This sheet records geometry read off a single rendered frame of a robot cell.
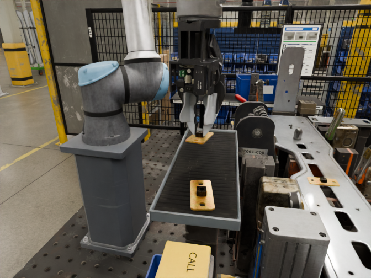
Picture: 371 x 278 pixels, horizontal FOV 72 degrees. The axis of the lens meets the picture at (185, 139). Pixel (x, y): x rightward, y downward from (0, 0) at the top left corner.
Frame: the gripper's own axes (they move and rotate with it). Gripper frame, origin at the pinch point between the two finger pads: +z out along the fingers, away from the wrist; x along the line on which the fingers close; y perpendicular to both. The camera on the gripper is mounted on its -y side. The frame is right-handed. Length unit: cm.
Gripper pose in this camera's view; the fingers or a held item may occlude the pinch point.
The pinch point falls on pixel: (200, 127)
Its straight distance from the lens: 52.7
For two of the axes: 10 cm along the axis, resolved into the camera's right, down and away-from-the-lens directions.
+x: 9.4, 1.4, -3.2
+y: -3.5, 3.7, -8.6
